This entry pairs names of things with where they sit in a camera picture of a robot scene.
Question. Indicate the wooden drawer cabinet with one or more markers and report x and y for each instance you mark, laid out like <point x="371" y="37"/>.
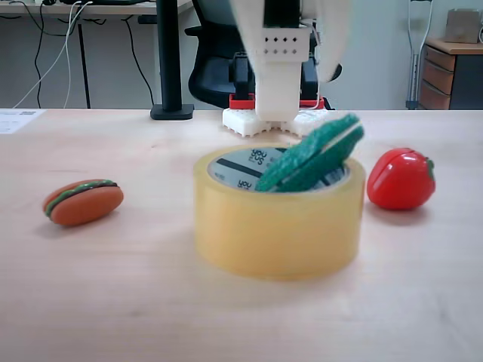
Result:
<point x="437" y="83"/>

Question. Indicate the red and black clamp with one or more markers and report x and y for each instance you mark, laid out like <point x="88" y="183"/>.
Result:
<point x="241" y="102"/>
<point x="313" y="103"/>

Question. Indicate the grey metal crutch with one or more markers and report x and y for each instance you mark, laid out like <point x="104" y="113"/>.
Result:
<point x="414" y="75"/>

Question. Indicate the background desk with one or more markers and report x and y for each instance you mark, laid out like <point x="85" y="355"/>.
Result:
<point x="113" y="9"/>

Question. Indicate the brown cardboard box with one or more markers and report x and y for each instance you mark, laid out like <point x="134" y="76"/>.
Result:
<point x="462" y="26"/>

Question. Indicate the green toy cucumber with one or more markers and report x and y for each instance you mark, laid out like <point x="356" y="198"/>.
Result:
<point x="309" y="158"/>

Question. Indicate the white printed paper sheet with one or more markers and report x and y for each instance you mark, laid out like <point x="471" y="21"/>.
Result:
<point x="15" y="120"/>

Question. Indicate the yellowish packing tape roll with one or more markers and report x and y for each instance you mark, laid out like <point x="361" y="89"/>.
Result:
<point x="279" y="234"/>

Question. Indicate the black office chair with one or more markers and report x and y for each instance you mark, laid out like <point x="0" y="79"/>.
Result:
<point x="211" y="79"/>

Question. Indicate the red toy tomato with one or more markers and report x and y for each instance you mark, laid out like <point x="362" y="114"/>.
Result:
<point x="400" y="181"/>

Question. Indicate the toy hamburger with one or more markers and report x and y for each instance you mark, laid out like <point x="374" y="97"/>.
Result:
<point x="83" y="205"/>

